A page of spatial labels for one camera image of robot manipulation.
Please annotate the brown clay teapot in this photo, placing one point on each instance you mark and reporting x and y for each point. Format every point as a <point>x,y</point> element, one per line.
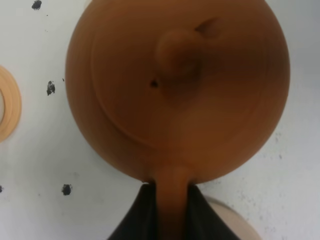
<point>177,92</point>

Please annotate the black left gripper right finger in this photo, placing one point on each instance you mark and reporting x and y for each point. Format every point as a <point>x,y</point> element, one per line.
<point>202,222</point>

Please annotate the beige round teapot coaster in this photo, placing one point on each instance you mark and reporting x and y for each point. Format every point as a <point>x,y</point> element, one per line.
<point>240,227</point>

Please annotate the orange near cup coaster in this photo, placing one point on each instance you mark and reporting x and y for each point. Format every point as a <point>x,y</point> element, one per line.
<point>11,102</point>

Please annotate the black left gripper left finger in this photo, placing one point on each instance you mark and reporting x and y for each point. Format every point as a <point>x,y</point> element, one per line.
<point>140,222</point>

